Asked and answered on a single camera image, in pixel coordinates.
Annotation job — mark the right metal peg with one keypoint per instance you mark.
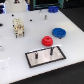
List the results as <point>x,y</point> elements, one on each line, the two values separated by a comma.
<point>51,50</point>

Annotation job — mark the black framed peg base plate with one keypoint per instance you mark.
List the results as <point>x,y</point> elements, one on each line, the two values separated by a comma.
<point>44,56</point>

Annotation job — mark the beige connector block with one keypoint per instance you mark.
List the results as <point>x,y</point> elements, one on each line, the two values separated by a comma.
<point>18,27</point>

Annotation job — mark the small blue part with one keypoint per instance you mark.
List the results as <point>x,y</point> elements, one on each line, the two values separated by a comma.
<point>53,9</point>

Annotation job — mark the red gear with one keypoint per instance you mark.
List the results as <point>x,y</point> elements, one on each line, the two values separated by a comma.
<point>47,41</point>

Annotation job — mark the blue gear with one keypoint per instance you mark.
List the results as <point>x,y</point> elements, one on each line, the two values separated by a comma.
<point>59,32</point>

